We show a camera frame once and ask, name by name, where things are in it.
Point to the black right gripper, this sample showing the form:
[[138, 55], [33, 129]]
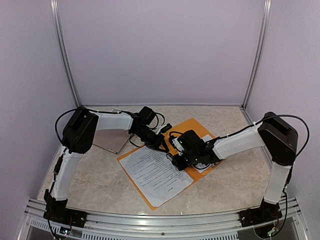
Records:
[[178, 164]]

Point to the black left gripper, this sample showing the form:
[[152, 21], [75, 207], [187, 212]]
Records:
[[155, 144]]

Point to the white printed sheet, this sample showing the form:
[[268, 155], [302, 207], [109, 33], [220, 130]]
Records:
[[154, 175]]

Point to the pink file folder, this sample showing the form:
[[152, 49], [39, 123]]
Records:
[[112, 131]]

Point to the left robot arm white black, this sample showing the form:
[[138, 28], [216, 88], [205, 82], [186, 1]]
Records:
[[78, 137]]

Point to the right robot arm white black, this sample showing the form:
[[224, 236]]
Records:
[[271, 132]]

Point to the orange folder centre clip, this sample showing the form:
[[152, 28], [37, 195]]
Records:
[[169, 157]]

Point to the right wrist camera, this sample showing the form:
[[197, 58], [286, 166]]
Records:
[[186, 142]]

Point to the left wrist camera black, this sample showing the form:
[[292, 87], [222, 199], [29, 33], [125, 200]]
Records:
[[147, 115]]

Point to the front aluminium rail base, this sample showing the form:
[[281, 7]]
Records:
[[226, 225]]

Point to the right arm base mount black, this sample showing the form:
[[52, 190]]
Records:
[[264, 213]]

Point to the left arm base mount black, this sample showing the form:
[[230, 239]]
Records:
[[57, 211]]

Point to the right aluminium frame post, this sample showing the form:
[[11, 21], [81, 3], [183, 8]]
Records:
[[258, 53]]

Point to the aluminium frame post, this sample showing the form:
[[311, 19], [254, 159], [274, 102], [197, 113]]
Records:
[[258, 53], [54, 5]]

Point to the left aluminium frame post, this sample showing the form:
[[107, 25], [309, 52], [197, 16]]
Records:
[[54, 5]]

